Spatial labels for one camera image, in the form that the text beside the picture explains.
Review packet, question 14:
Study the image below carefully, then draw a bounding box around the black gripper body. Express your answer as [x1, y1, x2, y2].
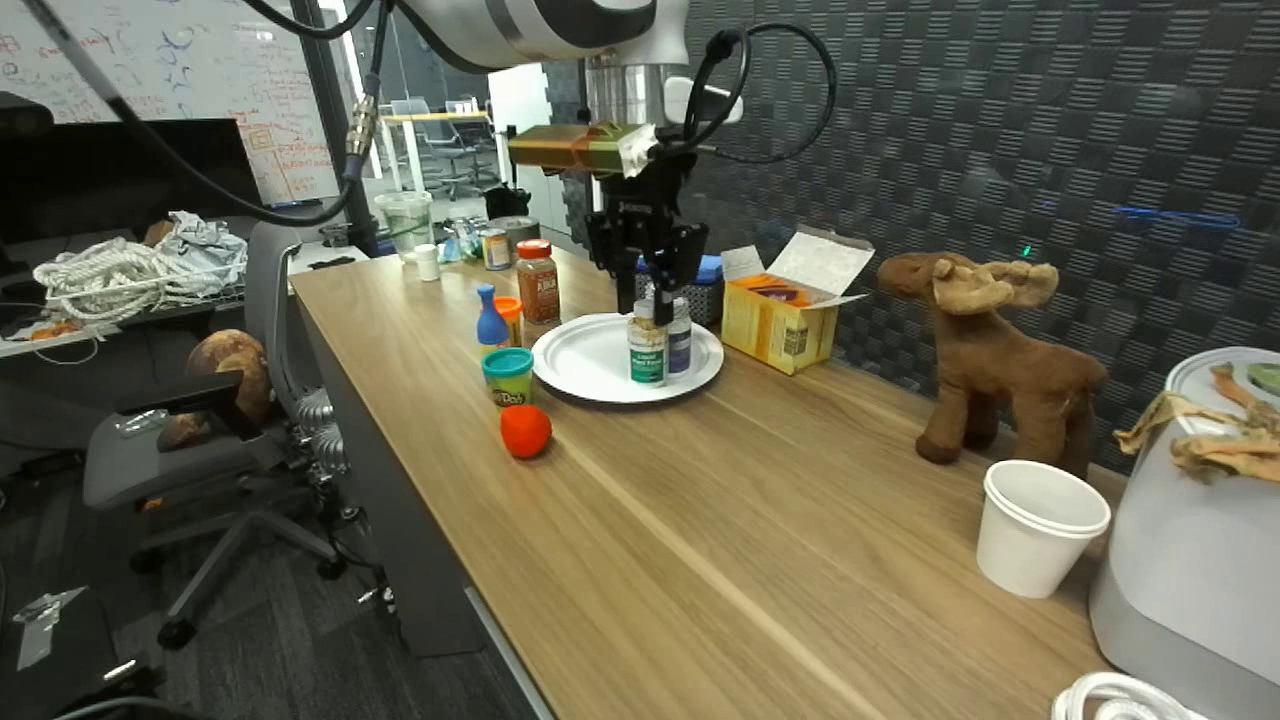
[585, 168, 711, 296]

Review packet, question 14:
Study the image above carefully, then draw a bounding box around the pill bottle blue label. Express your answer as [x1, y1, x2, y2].
[665, 293, 701, 381]

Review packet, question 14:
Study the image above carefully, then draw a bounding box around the pill bottle green label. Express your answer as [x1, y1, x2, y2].
[624, 309, 674, 388]

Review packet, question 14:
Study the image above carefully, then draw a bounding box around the orange lid spice jar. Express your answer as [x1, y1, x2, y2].
[512, 235, 564, 328]

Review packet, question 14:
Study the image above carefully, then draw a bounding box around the teal lid dough tub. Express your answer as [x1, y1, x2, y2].
[481, 344, 541, 412]

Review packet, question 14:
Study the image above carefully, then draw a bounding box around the white paper plate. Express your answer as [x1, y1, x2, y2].
[528, 309, 734, 412]

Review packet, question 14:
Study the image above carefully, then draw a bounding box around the green white small object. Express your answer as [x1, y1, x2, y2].
[438, 214, 483, 268]

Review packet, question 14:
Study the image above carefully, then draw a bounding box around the dark grey foam block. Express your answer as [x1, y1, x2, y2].
[688, 276, 734, 334]

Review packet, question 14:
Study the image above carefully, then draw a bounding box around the yellow tea bag box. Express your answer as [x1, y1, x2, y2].
[718, 224, 882, 381]

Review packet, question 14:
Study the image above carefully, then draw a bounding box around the blue bowling pin bottle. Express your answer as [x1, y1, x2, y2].
[471, 280, 515, 353]

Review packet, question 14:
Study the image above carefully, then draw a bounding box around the orange ball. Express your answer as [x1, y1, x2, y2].
[497, 400, 558, 462]

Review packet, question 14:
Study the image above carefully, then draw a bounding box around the white round tub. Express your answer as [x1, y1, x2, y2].
[401, 240, 447, 287]

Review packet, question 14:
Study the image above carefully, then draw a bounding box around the white background table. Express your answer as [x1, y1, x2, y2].
[378, 108, 508, 203]

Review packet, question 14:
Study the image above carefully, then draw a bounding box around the translucent plastic container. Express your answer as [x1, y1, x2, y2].
[378, 188, 441, 256]

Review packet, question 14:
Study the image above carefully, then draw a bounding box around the brown moose plush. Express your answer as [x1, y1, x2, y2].
[871, 247, 1111, 478]

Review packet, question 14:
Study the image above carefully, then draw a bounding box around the black vertical pole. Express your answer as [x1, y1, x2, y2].
[289, 0, 388, 252]

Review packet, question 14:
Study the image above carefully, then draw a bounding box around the brown plush toy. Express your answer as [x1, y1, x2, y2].
[157, 324, 281, 450]

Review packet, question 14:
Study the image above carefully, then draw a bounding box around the white paper cup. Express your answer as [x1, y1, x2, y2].
[974, 456, 1115, 605]

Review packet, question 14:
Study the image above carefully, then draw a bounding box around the grey office chair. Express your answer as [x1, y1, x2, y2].
[77, 214, 393, 655]

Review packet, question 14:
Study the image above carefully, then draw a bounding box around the black side desk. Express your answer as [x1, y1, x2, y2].
[0, 91, 294, 403]

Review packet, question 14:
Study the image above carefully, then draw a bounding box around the brown crumpled paper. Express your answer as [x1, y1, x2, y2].
[1111, 361, 1280, 486]

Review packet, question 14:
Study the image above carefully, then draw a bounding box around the white plastic appliance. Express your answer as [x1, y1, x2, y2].
[1083, 344, 1280, 720]

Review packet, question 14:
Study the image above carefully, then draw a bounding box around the whiteboard with writing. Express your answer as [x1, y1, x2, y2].
[0, 0, 345, 212]

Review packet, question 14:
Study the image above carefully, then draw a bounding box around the white paper scrap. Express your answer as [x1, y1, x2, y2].
[8, 578, 88, 675]

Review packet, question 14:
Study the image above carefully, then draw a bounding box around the black looped cable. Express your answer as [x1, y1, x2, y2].
[677, 16, 846, 172]

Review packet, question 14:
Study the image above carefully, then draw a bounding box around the white rope coil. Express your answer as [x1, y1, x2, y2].
[29, 207, 253, 334]

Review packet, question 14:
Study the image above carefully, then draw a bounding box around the white cable bundle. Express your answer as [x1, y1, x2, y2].
[1048, 668, 1212, 720]

